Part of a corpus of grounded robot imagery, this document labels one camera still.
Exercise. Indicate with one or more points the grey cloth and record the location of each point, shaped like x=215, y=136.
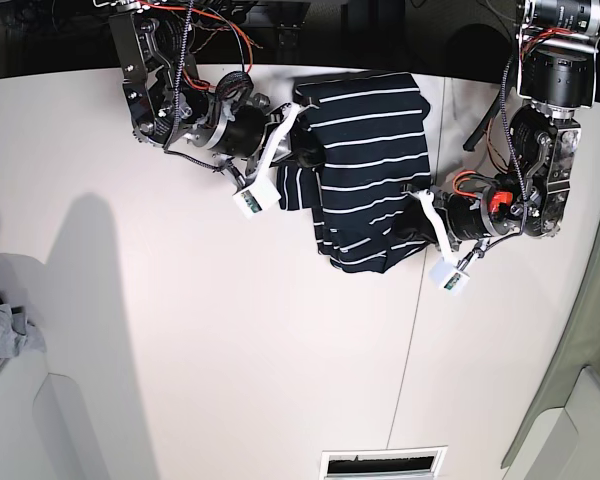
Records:
x=17, y=333

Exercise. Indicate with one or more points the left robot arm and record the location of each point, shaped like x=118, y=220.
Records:
x=550, y=74

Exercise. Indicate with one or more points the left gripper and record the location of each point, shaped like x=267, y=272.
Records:
x=467, y=217

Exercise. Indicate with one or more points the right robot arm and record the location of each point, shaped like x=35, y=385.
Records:
x=169, y=100

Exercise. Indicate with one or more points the navy white striped t-shirt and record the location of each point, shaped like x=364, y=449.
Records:
x=371, y=126

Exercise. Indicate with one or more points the black office chair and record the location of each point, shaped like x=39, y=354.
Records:
x=476, y=52

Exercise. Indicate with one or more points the aluminium frame post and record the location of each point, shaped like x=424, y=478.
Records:
x=288, y=18

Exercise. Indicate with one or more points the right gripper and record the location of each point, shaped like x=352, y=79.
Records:
x=239, y=127

